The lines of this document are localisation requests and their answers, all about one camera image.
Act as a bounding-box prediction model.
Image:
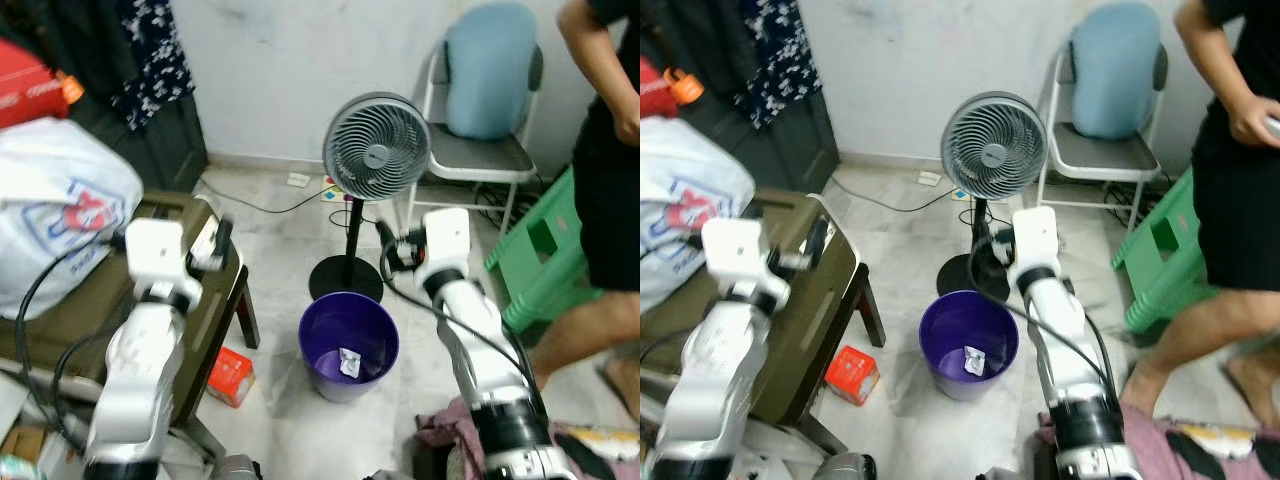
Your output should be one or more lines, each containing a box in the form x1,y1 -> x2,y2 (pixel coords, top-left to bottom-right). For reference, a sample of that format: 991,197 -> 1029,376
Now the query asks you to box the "dark wooden cabinet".
0,0 -> 209,193
640,0 -> 841,196

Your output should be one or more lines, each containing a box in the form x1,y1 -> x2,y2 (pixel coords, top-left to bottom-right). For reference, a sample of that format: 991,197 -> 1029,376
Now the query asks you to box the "grey standing fan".
935,92 -> 1049,301
308,92 -> 433,304

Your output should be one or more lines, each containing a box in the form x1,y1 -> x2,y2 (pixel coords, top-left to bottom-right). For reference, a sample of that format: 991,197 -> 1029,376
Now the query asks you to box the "dark floral garment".
735,0 -> 823,131
115,0 -> 196,131

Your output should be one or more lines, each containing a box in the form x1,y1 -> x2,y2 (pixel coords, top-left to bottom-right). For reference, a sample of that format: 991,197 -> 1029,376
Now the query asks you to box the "olive brown side table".
0,190 -> 263,466
640,190 -> 888,456

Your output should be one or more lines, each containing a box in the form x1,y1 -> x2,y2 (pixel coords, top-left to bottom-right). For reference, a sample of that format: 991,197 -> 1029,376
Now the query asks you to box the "orange red box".
825,345 -> 881,406
207,347 -> 257,409

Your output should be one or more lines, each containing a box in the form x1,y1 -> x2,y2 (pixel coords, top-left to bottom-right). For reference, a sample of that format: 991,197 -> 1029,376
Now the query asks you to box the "light blue cushion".
1070,2 -> 1166,141
445,2 -> 541,141

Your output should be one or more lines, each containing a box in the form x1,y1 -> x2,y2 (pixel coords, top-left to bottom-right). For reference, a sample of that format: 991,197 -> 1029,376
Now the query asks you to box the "white bag red blue print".
0,118 -> 144,321
640,145 -> 756,311

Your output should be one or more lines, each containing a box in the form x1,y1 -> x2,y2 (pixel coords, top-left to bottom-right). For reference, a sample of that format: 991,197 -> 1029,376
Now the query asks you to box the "green plastic stool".
485,165 -> 604,336
1112,168 -> 1226,334

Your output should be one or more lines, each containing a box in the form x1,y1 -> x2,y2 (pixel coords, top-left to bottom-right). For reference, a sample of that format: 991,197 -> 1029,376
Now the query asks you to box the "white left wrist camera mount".
125,218 -> 206,306
702,218 -> 791,311

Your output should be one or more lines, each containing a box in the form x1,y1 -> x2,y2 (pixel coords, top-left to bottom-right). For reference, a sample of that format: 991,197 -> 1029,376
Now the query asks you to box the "silver robot left leg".
820,450 -> 881,480

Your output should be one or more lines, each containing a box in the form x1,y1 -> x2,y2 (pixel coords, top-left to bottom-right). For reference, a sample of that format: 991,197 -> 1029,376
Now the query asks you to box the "white folding chair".
408,40 -> 546,241
1035,40 -> 1171,241

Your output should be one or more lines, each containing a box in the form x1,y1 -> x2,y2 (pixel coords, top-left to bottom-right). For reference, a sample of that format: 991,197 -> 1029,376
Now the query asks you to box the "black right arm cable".
965,248 -> 1116,401
378,255 -> 546,411

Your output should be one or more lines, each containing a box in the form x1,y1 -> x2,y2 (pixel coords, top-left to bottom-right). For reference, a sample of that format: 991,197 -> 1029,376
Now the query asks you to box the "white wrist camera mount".
415,208 -> 471,291
1010,207 -> 1061,291
125,218 -> 206,306
702,218 -> 791,311

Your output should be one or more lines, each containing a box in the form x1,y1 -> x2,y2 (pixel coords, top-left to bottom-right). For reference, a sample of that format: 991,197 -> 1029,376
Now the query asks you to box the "person hand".
610,95 -> 641,149
1228,92 -> 1280,149

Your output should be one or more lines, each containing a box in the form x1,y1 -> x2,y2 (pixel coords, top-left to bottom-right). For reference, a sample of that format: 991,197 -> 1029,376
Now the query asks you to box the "purple printed blanket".
1035,405 -> 1280,480
415,398 -> 641,480

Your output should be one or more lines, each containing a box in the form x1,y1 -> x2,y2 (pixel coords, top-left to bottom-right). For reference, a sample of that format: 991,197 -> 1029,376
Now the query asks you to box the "person in black clothes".
528,0 -> 641,421
1120,0 -> 1280,431

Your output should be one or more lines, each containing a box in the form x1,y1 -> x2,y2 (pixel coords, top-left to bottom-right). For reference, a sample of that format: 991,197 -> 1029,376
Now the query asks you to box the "purple trash bin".
298,290 -> 401,404
918,290 -> 1021,403

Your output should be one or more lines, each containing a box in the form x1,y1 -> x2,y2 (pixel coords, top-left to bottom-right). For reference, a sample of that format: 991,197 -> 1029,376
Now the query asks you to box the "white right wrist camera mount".
1010,207 -> 1061,291
415,208 -> 471,291

